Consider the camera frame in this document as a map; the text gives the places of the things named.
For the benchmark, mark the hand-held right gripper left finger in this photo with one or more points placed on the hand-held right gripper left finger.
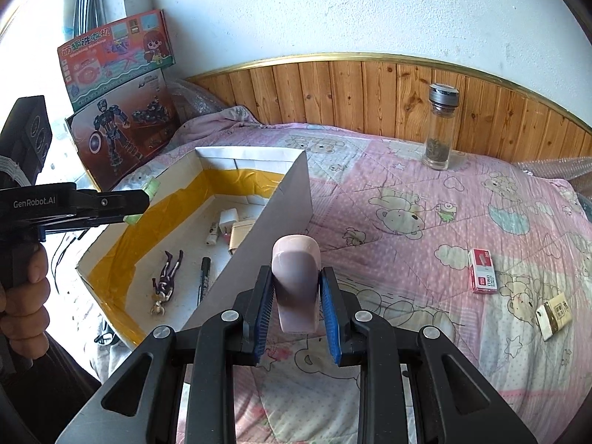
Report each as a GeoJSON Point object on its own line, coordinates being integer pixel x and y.
{"type": "Point", "coordinates": [261, 314]}

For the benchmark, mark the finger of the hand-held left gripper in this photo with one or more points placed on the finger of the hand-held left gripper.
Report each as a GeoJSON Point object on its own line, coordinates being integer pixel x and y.
{"type": "Point", "coordinates": [115, 203]}

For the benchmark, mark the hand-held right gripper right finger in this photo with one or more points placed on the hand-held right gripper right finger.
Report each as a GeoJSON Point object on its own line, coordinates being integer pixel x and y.
{"type": "Point", "coordinates": [330, 314]}

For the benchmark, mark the cardboard box with yellow tape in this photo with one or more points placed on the cardboard box with yellow tape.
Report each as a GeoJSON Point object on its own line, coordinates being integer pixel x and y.
{"type": "Point", "coordinates": [185, 259]}

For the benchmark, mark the person's left hand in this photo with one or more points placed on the person's left hand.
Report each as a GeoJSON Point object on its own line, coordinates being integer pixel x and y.
{"type": "Point", "coordinates": [23, 296]}

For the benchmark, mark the black marker pen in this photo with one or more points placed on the black marker pen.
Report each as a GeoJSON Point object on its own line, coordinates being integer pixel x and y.
{"type": "Point", "coordinates": [204, 277]}

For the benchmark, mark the robot figure toy box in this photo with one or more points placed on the robot figure toy box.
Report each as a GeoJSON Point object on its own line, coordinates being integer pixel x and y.
{"type": "Point", "coordinates": [120, 134]}

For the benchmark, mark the small metal tin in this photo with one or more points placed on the small metal tin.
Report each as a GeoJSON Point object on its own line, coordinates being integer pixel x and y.
{"type": "Point", "coordinates": [240, 236]}

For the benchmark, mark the dark action figure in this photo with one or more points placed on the dark action figure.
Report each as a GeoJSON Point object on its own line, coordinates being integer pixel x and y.
{"type": "Point", "coordinates": [165, 282]}

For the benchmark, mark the white charger plug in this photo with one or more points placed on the white charger plug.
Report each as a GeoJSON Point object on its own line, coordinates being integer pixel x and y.
{"type": "Point", "coordinates": [227, 219]}

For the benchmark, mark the clear bubble wrap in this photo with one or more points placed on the clear bubble wrap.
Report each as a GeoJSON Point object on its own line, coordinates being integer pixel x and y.
{"type": "Point", "coordinates": [564, 166]}
{"type": "Point", "coordinates": [194, 101]}

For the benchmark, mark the pink printed quilt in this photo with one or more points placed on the pink printed quilt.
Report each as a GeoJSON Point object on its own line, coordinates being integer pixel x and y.
{"type": "Point", "coordinates": [393, 194]}

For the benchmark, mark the orange washing machine toy box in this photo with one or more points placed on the orange washing machine toy box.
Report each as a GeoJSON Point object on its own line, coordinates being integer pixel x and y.
{"type": "Point", "coordinates": [115, 51]}

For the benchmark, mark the red and white staple box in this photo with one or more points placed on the red and white staple box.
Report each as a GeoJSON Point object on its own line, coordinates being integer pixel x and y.
{"type": "Point", "coordinates": [483, 270]}

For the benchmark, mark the person's dark trousers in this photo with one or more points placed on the person's dark trousers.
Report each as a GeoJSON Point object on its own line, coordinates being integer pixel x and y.
{"type": "Point", "coordinates": [51, 393]}

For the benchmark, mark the glass bottle with metal lid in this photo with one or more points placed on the glass bottle with metal lid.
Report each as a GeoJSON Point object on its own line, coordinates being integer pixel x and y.
{"type": "Point", "coordinates": [439, 134]}

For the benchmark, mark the small beige card box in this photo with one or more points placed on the small beige card box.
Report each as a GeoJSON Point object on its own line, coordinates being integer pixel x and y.
{"type": "Point", "coordinates": [552, 317]}

